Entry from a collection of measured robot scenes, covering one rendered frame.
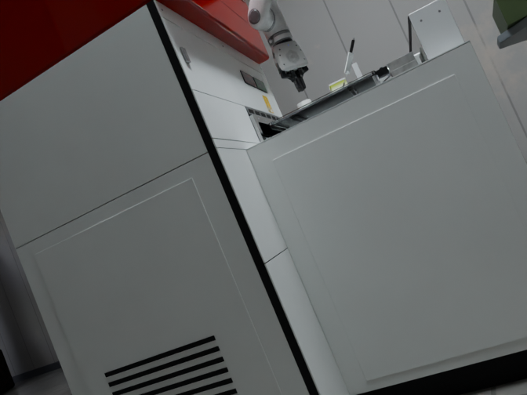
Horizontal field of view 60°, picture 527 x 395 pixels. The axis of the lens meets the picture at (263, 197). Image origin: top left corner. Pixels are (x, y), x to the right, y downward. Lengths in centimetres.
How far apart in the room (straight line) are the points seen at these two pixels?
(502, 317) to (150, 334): 88
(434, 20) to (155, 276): 97
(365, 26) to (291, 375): 274
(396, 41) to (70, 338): 276
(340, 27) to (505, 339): 267
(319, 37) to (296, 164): 239
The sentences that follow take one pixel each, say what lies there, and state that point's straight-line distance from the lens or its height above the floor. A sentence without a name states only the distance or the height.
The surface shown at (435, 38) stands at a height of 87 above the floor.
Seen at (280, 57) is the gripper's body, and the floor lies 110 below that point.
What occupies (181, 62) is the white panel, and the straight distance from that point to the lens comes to 117.
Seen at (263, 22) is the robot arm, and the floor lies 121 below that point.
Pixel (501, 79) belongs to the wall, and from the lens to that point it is 332.
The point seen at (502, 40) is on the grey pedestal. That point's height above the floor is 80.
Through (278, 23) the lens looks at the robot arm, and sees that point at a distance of 164.
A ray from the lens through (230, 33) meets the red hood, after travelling 158.
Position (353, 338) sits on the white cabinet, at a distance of 130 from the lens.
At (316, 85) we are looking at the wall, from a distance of 353.
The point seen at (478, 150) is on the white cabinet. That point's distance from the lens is 121.
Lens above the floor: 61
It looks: 3 degrees up
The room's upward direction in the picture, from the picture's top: 23 degrees counter-clockwise
